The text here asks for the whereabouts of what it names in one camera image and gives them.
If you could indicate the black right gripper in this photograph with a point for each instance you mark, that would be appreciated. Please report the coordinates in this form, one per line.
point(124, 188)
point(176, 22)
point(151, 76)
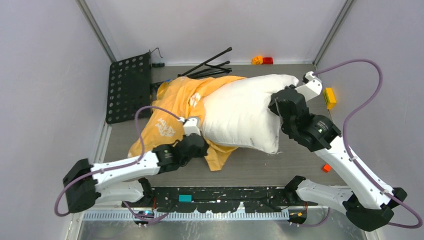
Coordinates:
point(273, 104)

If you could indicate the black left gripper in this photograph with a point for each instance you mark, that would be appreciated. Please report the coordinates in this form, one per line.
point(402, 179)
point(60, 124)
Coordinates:
point(202, 151)

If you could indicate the blue cartoon pillowcase orange lining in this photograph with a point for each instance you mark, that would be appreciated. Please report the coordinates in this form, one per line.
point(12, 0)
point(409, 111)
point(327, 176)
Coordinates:
point(182, 96)

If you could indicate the white pillow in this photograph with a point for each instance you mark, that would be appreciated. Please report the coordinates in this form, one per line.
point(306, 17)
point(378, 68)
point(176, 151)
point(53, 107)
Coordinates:
point(237, 114)

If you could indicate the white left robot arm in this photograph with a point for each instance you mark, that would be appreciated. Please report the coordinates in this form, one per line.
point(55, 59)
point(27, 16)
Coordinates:
point(86, 184)

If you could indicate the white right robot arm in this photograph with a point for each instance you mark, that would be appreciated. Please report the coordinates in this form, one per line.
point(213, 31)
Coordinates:
point(368, 202)

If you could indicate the yellow toy block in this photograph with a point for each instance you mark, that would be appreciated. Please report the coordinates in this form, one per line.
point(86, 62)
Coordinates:
point(330, 98)

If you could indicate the teal rectangular block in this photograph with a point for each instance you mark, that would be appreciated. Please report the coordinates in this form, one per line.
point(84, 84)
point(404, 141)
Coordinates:
point(185, 198)

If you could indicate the red toy block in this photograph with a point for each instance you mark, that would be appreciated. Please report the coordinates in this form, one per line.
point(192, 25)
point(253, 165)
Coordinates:
point(267, 61)

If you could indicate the orange toy block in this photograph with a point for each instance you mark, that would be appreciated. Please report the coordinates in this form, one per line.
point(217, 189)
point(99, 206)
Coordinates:
point(257, 60)

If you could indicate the small orange cube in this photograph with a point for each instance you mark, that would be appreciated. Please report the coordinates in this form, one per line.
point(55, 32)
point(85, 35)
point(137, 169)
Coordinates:
point(326, 168)

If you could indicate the black folded tripod stand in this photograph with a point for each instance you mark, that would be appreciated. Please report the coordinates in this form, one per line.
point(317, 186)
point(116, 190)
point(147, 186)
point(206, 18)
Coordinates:
point(206, 69)

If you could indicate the black perforated metal plate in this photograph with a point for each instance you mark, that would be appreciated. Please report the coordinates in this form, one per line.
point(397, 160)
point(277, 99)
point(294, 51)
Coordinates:
point(130, 86)

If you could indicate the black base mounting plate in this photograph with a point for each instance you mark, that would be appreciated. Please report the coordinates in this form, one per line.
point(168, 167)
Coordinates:
point(254, 199)

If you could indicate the aluminium slotted rail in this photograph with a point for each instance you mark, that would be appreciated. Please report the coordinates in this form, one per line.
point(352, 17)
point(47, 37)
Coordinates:
point(238, 215)

